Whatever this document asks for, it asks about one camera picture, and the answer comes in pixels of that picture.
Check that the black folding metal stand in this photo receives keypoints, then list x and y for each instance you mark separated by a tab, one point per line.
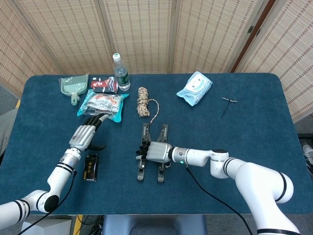
146	132

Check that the teal clear snack bag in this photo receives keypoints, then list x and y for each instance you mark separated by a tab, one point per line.
102	104

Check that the clear plastic water bottle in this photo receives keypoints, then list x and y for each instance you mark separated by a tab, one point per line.
121	76

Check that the white box on floor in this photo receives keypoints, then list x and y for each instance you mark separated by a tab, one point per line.
49	226

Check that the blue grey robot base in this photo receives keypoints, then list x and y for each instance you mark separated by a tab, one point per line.
154	225

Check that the metal screen hinge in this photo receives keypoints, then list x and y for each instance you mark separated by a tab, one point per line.
258	32
250	29

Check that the black box with gold print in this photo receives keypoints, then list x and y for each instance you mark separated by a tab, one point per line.
91	167

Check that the grey sneaker shoe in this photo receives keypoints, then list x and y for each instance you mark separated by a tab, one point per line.
308	156

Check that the blue felt table cover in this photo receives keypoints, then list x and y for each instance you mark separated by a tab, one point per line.
49	134

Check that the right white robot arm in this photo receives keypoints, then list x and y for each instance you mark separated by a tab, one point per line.
256	176

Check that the brown wooden post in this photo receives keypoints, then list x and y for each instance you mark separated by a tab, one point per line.
254	36

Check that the small metal bar with black tie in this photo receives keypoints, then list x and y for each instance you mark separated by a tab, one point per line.
229	100

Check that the pale green plastic dustpan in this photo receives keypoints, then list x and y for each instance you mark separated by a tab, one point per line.
74	85

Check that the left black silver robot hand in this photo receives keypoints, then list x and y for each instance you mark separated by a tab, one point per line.
82	135

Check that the woven bamboo folding screen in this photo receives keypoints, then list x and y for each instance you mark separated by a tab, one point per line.
146	34

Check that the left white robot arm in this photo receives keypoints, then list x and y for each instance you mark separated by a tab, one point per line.
58	173

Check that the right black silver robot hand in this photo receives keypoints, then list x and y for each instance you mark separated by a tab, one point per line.
157	151

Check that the red black printed packet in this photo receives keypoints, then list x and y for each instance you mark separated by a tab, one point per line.
104	84

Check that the light blue wet wipes pack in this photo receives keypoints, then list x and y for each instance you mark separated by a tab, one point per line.
195	89

